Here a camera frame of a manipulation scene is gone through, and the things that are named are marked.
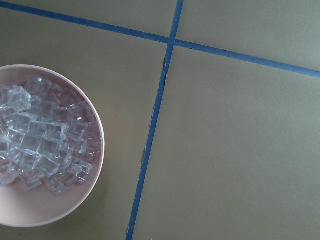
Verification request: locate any pink bowl of ice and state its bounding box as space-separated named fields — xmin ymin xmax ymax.
xmin=0 ymin=64 xmax=106 ymax=228

